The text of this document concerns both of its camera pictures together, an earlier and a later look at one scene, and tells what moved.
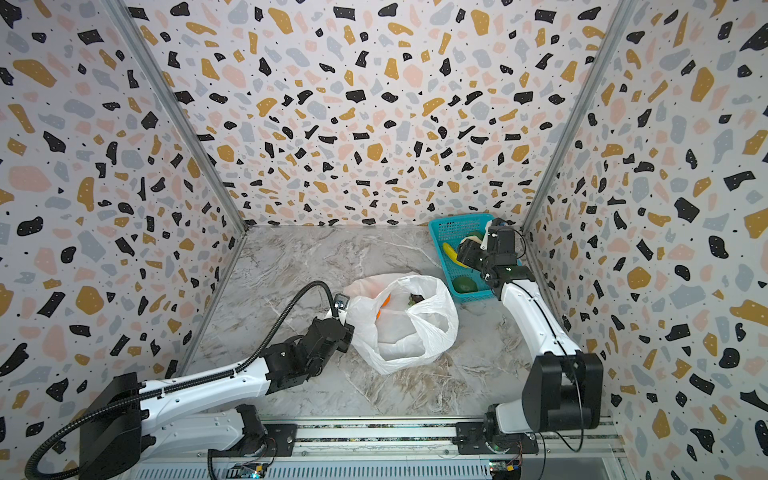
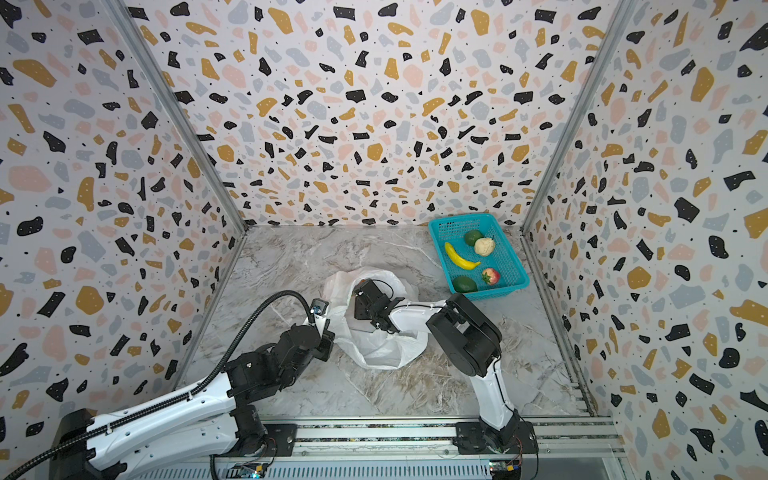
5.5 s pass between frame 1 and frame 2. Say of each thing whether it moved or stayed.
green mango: stayed
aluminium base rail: stayed
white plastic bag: moved
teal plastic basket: stayed
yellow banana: stayed
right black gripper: moved
